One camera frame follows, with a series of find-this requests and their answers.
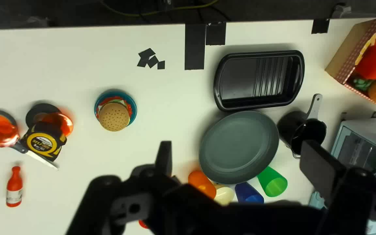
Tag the long black tape strip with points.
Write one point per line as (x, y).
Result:
(195, 47)

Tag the orange translucent toy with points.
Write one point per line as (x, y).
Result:
(58, 121)
(0, 132)

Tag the teal plastic cup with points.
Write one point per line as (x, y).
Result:
(317, 199)

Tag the grey round plate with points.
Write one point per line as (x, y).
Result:
(239, 146)

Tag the green plastic cup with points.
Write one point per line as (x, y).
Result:
(273, 181)

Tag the yellow black tape measure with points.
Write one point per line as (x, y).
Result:
(45, 142)

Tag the orange translucent plastic cup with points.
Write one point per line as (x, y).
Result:
(201, 182)

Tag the small teal plate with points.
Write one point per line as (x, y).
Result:
(129, 102)

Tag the green plush vegetable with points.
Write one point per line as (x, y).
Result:
(362, 83)

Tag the yellow white plush toy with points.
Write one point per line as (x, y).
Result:
(364, 49)

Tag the black ribbed grill tray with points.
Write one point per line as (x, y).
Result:
(260, 79)

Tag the red toy ketchup bottle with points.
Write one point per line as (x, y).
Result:
(15, 186)

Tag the small black tape pieces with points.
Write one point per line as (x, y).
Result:
(149, 58)

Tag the red plush tomato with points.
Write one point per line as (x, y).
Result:
(375, 62)

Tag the light blue toaster oven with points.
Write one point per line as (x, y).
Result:
(366, 143)

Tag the square black tape patch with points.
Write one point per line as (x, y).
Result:
(216, 32)

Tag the small black tape patch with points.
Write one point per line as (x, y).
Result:
(320, 26)

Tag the blue plastic cup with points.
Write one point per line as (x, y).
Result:
(248, 193)

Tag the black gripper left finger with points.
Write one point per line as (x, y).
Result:
(163, 156)

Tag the wicker basket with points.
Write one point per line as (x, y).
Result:
(342, 60)

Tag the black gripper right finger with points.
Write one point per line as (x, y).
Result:
(320, 163)

